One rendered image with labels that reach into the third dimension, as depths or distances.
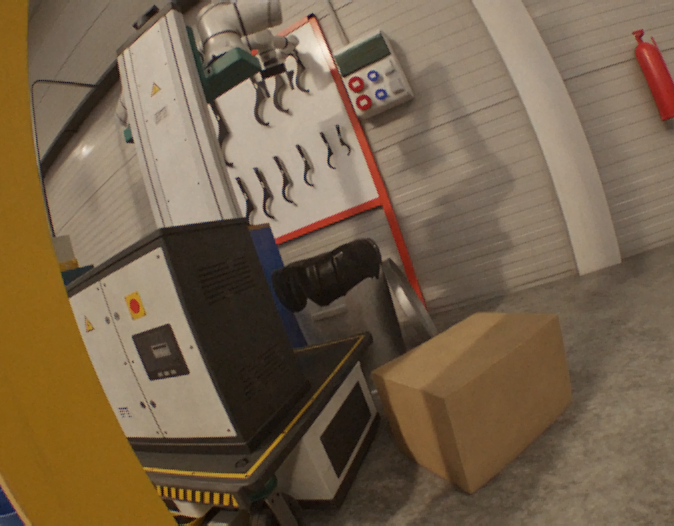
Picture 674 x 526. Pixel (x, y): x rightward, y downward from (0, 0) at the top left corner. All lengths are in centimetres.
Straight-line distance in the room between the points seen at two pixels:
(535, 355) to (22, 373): 104
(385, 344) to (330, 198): 136
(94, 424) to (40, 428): 7
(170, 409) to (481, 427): 74
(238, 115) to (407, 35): 148
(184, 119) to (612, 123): 235
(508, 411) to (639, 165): 199
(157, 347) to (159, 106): 90
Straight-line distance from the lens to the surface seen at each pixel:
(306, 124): 283
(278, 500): 94
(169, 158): 139
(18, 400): 43
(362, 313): 159
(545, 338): 108
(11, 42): 61
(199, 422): 91
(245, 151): 312
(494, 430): 98
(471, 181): 249
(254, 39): 188
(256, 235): 215
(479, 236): 250
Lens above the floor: 69
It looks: 3 degrees down
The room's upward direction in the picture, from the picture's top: 20 degrees counter-clockwise
